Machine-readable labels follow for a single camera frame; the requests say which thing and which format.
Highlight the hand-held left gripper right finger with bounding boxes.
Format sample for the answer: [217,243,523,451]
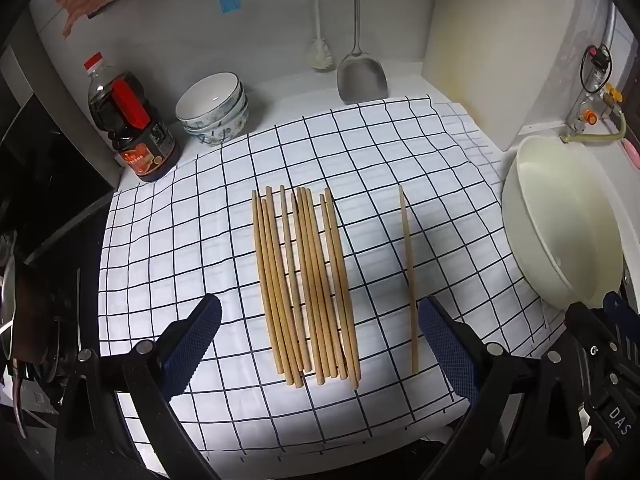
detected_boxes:
[417,295,588,480]

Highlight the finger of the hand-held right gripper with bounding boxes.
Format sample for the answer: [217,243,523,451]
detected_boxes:
[565,301,626,391]
[601,291,640,361]

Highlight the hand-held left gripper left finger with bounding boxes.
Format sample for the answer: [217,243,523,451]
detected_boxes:
[54,294,223,480]

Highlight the single wooden chopstick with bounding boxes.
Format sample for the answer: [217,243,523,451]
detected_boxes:
[398,185,420,375]

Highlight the cream plastic basin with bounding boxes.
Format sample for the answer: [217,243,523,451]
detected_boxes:
[501,135,626,308]

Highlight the row of wooden chopsticks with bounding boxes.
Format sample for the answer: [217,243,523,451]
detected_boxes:
[250,185,361,391]

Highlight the white black-checked cloth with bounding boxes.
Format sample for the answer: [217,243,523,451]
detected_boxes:
[97,95,566,466]

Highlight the grey regulator with orange knob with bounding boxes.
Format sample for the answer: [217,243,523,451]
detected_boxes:
[566,94,601,142]

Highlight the white patterned ceramic bowl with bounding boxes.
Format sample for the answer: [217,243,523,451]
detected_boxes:
[181,91,249,137]
[187,105,250,147]

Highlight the black stove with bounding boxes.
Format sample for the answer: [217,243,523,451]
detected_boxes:
[0,35,121,411]

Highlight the dark soy sauce bottle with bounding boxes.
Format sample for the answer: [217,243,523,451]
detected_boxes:
[82,51,181,183]

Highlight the stack of ceramic bowls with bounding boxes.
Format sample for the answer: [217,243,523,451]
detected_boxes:
[175,72,244,128]

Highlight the black valve with red button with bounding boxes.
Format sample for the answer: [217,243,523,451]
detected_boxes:
[586,44,612,73]

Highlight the metal spatula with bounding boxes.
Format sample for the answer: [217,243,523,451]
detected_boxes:
[336,0,389,106]

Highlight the metal gas pipe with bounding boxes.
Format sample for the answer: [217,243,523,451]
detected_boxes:
[601,2,618,53]

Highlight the white cutting board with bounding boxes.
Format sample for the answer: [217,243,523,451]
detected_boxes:
[422,0,581,152]

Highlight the white dish brush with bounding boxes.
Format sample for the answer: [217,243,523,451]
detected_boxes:
[304,0,335,72]

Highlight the brass valve with yellow handle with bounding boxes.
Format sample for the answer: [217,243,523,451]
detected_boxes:
[602,82,625,111]

